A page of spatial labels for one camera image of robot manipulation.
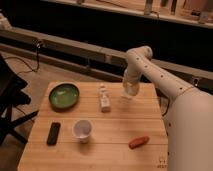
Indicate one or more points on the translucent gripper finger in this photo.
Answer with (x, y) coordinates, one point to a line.
(126, 96)

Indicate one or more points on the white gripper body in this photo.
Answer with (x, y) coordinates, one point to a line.
(130, 89)

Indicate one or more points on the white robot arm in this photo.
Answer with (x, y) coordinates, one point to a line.
(189, 121)

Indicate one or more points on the white ceramic cup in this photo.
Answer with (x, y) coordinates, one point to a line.
(82, 130)

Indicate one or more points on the orange carrot toy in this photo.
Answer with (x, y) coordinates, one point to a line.
(138, 142)

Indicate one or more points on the green bowl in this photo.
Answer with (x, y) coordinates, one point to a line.
(64, 96)

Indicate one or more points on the black remote control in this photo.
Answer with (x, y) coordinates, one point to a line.
(53, 133)

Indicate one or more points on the black office chair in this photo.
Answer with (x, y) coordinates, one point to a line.
(11, 95)

